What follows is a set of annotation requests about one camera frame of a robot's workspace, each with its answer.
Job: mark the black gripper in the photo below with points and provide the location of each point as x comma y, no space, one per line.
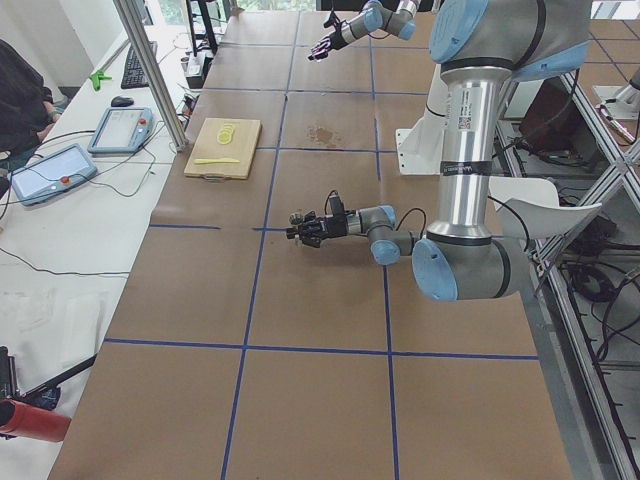
343,35
334,226

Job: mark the steel cocktail shaker cup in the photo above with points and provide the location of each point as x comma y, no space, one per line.
293,230

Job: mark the bamboo cutting board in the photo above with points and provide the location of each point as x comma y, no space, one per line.
242,147

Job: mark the lemon slice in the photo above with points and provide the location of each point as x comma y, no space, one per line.
225,134

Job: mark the yellow plastic knife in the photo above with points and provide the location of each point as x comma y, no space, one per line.
218,160

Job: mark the black speaker box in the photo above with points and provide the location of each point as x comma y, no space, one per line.
196,67

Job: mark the black keyboard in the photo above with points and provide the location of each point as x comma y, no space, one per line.
133,73

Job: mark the teach pendant far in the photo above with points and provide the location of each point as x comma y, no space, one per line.
121,130

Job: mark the teach pendant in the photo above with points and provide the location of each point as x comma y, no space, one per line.
121,130
52,175

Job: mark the white plastic chair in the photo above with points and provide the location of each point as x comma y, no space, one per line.
536,201

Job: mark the black computer mouse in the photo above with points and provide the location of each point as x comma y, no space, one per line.
121,102

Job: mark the green plastic tool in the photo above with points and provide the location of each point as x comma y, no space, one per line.
97,78

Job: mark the teach pendant near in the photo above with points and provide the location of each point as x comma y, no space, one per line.
52,175

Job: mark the person in black hoodie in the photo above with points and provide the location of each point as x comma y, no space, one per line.
28,113

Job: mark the red thermos bottle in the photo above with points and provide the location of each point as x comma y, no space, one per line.
23,420

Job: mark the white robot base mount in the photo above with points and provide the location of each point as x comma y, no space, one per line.
419,149

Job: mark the aluminium frame post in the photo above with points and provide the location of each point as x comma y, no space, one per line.
132,23

